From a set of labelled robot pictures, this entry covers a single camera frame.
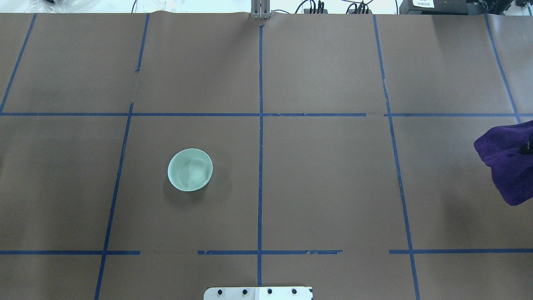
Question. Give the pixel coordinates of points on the aluminium frame post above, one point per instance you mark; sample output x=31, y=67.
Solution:
x=260, y=9

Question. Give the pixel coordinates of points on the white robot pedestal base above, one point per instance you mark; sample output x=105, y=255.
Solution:
x=259, y=293

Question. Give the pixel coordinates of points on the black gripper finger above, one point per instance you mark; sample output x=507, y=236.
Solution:
x=527, y=148

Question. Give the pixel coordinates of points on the mint green bowl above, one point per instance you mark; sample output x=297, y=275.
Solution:
x=190, y=170

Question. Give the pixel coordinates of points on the purple microfiber cloth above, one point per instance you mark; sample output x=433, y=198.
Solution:
x=512, y=173

